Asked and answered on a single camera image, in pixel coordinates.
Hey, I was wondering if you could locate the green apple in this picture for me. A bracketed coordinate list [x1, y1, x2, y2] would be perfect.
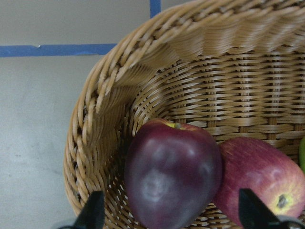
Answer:
[298, 137, 305, 172]

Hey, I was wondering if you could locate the dark red apple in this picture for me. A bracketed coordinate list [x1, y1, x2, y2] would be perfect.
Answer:
[124, 118, 222, 229]

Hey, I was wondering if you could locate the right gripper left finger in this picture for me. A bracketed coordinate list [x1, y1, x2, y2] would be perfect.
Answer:
[73, 191, 105, 229]

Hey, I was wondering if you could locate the wicker basket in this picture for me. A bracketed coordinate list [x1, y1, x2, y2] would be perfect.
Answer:
[63, 0, 305, 229]

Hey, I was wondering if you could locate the red yellow apple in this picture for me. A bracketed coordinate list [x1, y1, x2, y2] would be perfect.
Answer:
[213, 137, 305, 226]

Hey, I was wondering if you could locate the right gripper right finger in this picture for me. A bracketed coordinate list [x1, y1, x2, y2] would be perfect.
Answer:
[238, 188, 286, 229]

